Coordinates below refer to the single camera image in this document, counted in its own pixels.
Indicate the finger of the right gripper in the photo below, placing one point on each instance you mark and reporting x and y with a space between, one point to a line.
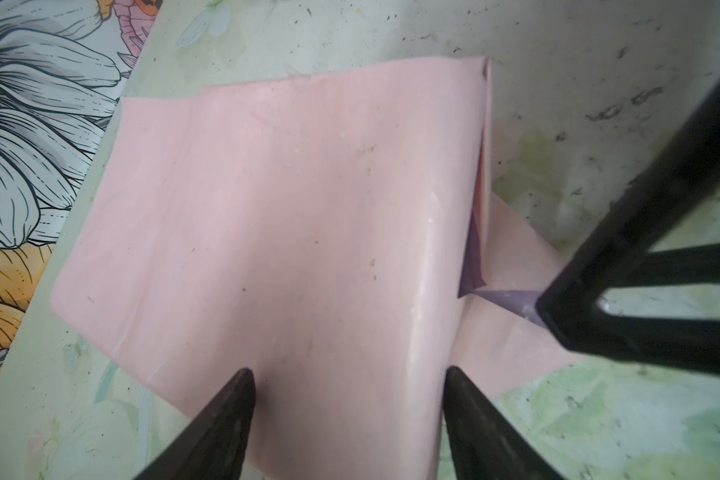
620 254

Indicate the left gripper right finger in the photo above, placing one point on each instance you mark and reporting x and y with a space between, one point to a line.
483 444

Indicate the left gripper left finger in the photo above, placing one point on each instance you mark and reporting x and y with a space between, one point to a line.
213 445

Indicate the purple wrapping paper sheet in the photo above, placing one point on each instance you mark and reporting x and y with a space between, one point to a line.
335 234

